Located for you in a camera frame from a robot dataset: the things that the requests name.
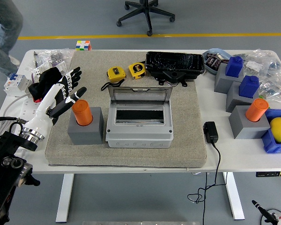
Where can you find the clear bags of small parts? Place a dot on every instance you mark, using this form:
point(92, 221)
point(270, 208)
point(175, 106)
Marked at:
point(58, 56)

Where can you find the black plastic tray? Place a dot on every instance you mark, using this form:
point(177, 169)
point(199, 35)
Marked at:
point(175, 62)

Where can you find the black cloth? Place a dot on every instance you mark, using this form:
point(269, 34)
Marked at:
point(43, 80)

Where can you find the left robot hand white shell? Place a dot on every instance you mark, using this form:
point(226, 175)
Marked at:
point(41, 110)

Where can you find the white table leg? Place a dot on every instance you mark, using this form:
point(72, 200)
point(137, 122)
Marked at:
point(64, 199)
point(234, 197)

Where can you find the grey block holder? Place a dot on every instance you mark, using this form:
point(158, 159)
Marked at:
point(221, 80)
point(246, 129)
point(234, 98)

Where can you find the orange cylinder battery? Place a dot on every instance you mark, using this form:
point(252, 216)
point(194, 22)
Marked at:
point(256, 110)
point(82, 112)

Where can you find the white circuit breaker blue switch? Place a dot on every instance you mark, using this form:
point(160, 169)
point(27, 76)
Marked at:
point(14, 86)

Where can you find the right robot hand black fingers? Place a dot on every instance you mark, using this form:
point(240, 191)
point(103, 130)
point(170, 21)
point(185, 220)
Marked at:
point(263, 211)

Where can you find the black triangular bracket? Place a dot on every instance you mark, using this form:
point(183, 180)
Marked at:
point(173, 75)

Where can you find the white terminal block pack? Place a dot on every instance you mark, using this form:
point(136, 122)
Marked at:
point(62, 66)

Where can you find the black office chair base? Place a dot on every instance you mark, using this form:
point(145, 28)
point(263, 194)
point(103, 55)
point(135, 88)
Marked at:
point(149, 16)

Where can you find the grey block with round hole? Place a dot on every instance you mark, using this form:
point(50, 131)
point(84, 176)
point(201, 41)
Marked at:
point(84, 136)

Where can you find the blue plastic bottle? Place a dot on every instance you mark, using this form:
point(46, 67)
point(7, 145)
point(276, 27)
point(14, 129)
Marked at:
point(234, 66)
point(248, 86)

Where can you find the colourful puzzle cube white faces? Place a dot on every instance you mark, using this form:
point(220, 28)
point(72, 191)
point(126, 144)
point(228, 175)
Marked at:
point(83, 45)

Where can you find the blue plastic bin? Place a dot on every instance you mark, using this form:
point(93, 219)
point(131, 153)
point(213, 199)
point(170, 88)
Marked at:
point(271, 145)

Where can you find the clear bags of components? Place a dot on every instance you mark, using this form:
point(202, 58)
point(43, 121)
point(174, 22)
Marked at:
point(271, 70)

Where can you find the person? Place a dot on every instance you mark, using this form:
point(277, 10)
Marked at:
point(4, 23)

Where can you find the grey-brown mat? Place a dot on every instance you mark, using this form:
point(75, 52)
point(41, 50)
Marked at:
point(131, 157)

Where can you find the thin metal tool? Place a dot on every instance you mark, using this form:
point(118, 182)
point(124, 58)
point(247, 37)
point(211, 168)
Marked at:
point(34, 58)

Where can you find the black table control panel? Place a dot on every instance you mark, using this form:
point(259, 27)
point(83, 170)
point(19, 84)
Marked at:
point(269, 174)

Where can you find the dark packets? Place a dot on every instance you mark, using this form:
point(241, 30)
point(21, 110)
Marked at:
point(213, 61)

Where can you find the light blue bowl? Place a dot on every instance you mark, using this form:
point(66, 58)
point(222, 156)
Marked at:
point(215, 50)

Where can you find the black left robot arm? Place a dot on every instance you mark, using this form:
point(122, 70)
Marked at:
point(4, 145)

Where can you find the grey plastic electrical box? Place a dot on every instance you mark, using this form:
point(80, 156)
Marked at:
point(140, 138)

